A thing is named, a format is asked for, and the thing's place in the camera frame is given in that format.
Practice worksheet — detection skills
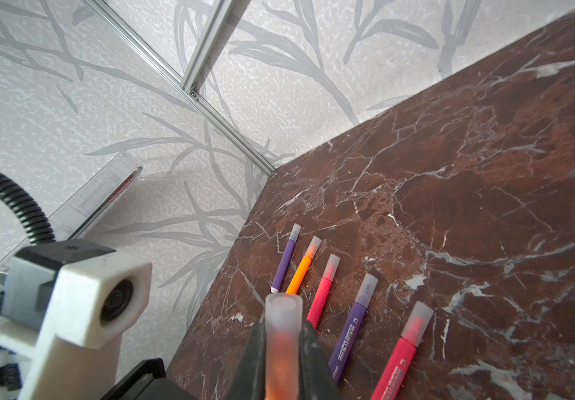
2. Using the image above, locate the pink highlighter pen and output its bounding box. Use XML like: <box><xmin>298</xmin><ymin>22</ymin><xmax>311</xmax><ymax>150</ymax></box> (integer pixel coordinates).
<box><xmin>307</xmin><ymin>254</ymin><xmax>341</xmax><ymax>329</ymax></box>
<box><xmin>371</xmin><ymin>302</ymin><xmax>434</xmax><ymax>400</ymax></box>

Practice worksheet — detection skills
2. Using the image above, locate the yellow orange highlighter pen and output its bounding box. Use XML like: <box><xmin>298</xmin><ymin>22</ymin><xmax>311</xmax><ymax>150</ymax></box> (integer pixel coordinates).
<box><xmin>264</xmin><ymin>293</ymin><xmax>302</xmax><ymax>400</ymax></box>

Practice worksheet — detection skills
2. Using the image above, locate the purple highlighter pen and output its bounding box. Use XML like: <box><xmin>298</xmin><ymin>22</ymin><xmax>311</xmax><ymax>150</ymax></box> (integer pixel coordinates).
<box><xmin>328</xmin><ymin>273</ymin><xmax>378</xmax><ymax>384</ymax></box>
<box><xmin>270</xmin><ymin>223</ymin><xmax>302</xmax><ymax>294</ymax></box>

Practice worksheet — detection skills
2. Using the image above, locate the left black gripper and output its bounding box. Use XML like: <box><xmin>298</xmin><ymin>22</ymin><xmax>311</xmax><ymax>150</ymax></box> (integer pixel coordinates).
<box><xmin>102</xmin><ymin>358</ymin><xmax>196</xmax><ymax>400</ymax></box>

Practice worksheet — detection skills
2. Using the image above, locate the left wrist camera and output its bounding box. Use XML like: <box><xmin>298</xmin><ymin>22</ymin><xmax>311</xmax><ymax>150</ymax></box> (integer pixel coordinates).
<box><xmin>0</xmin><ymin>239</ymin><xmax>152</xmax><ymax>399</ymax></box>

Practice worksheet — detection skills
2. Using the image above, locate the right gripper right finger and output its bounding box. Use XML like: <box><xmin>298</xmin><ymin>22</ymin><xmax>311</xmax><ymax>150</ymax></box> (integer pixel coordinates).
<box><xmin>298</xmin><ymin>321</ymin><xmax>342</xmax><ymax>400</ymax></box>

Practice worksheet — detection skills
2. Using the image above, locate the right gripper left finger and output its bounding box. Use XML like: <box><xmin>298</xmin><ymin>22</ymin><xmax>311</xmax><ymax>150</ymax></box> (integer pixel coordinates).
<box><xmin>225</xmin><ymin>319</ymin><xmax>267</xmax><ymax>400</ymax></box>

